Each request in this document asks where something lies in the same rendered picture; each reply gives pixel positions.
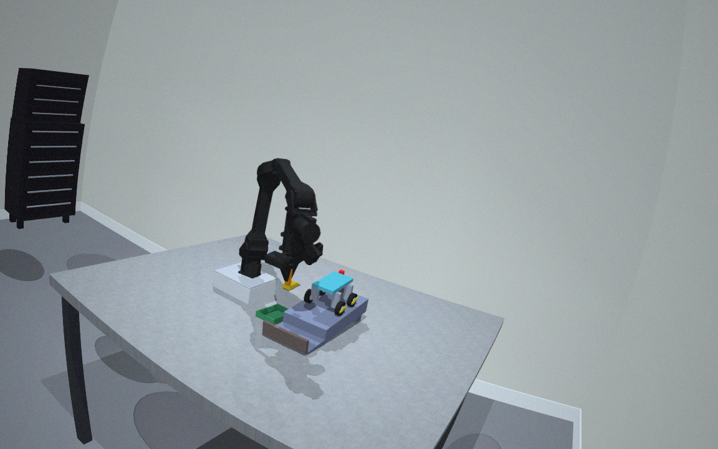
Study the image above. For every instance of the green tray walls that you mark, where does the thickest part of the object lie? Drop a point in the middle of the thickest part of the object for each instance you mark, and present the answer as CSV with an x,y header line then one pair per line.
x,y
275,321

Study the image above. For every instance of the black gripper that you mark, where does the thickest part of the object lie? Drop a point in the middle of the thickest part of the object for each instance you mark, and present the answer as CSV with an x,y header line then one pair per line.
x,y
285,261

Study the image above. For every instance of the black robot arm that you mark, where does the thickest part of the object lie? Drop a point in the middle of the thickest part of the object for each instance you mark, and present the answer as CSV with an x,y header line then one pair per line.
x,y
298,220

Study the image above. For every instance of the blue-grey ramp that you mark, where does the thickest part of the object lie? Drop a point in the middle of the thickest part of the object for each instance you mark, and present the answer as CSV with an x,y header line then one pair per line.
x,y
306,327

